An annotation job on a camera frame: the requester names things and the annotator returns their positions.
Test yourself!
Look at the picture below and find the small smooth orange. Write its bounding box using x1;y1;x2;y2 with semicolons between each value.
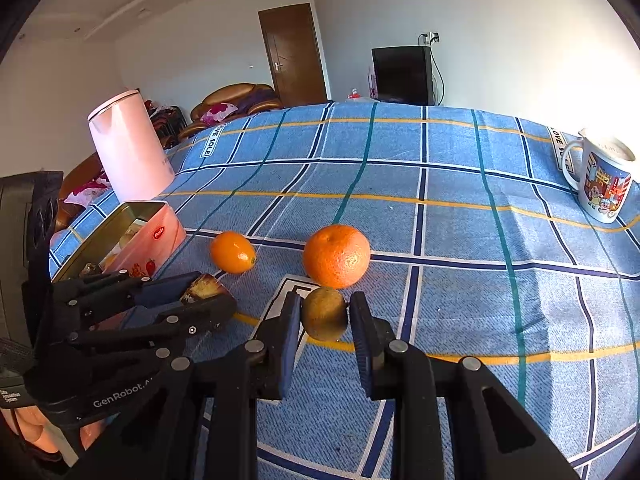
209;231;256;274

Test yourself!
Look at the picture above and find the small brown kiwi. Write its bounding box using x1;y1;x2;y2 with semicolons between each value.
300;287;348;341

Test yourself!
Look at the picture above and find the textured mandarin orange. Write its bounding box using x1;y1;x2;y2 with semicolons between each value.
303;224;371;289

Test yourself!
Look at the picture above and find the left hand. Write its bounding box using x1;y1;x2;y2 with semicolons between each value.
1;406;76;461

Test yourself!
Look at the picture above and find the floral pink cushion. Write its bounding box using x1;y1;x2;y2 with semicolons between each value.
64;171;112;208

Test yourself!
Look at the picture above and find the brown leather sofa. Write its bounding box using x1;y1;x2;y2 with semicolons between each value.
55;152;105;231

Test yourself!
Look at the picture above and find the pink electric kettle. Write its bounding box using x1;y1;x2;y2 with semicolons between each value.
88;90;175;203

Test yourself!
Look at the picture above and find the blue plaid tablecloth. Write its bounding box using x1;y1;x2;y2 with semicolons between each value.
134;103;639;479

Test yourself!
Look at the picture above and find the brown leather armchair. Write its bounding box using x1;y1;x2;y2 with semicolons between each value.
178;82;283;142

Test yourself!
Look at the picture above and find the pink bottle by television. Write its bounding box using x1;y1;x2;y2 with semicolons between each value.
368;66;378;100

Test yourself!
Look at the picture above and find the brown wooden door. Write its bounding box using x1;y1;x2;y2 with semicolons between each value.
258;3;328;106

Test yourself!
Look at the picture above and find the black television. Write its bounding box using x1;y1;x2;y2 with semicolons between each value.
372;46;435;106

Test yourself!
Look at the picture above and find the white cartoon mug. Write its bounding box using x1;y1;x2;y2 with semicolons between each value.
560;131;637;224

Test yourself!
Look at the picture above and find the wall socket with cable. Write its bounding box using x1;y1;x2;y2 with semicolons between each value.
418;32;446;105

